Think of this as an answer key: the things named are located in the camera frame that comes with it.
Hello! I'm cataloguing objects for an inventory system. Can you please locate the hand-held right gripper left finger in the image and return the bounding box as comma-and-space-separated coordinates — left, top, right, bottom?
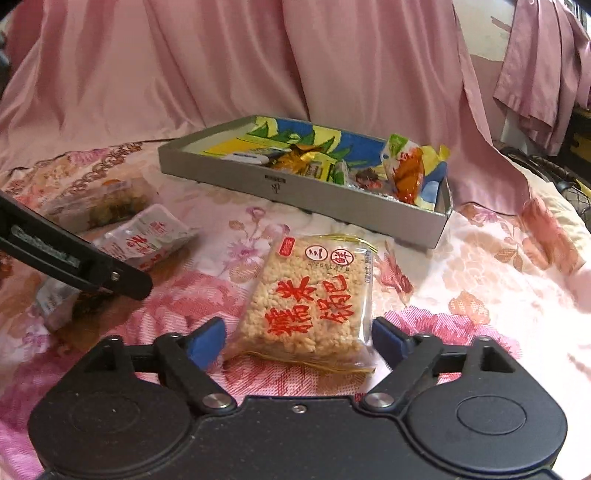
85, 316, 237, 415

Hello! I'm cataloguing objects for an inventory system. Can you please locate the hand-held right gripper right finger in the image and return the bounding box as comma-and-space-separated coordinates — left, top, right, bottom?
359, 316, 517, 413

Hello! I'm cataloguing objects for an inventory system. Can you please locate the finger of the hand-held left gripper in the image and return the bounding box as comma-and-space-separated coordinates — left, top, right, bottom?
83, 242, 154, 302

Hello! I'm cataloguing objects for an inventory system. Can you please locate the puffed rice cracker packet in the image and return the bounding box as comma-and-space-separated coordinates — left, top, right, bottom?
222, 233, 377, 374

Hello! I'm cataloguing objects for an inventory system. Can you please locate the orange snack packet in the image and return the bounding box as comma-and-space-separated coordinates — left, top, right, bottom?
379, 134, 426, 206

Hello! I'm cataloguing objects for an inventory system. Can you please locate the grey box with colourful lining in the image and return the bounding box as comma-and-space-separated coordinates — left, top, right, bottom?
158, 114, 454, 250

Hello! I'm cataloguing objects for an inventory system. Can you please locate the white and red snack packet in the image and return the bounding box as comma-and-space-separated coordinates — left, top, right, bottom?
92, 203, 199, 273

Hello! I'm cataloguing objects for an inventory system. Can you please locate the small clear snack packet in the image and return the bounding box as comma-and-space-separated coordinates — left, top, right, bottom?
34, 277, 100, 330

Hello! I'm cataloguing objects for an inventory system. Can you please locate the clear packet of dark snack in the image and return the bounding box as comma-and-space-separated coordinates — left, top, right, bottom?
39, 178, 155, 234

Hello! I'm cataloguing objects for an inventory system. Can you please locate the pink floral blanket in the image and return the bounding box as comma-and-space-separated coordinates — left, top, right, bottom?
0, 138, 591, 480

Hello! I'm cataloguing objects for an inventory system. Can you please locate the dark red snack packet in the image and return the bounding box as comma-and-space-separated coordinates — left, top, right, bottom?
348, 168, 386, 192

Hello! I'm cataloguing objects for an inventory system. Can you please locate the white flat snack packet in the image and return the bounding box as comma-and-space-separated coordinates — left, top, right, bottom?
222, 150, 273, 167

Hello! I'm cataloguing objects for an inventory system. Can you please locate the yellow green snack packet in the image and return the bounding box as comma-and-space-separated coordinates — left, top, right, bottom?
305, 154, 348, 184

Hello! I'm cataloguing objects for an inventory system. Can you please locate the gold foil snack packet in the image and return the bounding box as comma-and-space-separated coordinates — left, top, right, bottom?
272, 144, 319, 176

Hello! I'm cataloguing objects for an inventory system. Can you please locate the brown woven bag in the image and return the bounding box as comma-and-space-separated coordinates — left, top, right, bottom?
501, 147, 591, 208

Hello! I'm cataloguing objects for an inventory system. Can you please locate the pink satin curtain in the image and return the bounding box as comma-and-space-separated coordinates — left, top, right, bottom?
0, 0, 532, 217

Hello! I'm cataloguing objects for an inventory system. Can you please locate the black and yellow furniture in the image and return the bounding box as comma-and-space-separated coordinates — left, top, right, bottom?
570, 106, 591, 162

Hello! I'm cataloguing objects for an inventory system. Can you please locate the pink hanging cloth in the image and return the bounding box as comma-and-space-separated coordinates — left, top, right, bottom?
493, 0, 591, 155

